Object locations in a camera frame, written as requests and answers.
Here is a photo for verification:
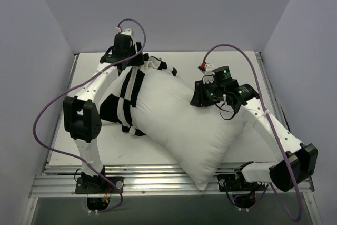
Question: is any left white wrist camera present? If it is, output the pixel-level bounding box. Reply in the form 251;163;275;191
116;27;134;37

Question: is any white pillow insert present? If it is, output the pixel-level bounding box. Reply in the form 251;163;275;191
131;69;247;191

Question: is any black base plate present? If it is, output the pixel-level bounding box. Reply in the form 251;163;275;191
75;177;124;194
217;174;265;192

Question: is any aluminium front rail frame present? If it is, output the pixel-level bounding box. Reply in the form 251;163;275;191
27;163;315;225

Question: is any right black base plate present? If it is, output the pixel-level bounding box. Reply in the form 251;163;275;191
217;174;265;192

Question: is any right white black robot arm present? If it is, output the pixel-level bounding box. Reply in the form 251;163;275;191
190;63;318;192

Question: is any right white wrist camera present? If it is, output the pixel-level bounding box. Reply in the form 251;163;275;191
197;62;216;76

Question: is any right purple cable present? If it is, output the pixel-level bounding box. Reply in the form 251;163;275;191
201;43;302;222

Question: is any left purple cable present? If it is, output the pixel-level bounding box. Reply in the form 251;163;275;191
33;18;147;213

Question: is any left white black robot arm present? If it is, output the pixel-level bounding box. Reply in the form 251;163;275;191
63;29;143;194

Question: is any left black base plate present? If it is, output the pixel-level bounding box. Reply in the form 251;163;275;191
75;177;124;194

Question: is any purple cable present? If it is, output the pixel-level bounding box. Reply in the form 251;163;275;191
201;43;302;222
33;18;147;213

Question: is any black white checkered pillowcase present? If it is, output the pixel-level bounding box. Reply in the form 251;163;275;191
100;53;177;136

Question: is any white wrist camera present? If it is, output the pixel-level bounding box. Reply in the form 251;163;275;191
116;27;134;37
197;62;216;76

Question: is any right aluminium side rail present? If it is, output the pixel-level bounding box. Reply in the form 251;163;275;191
255;52;290;131

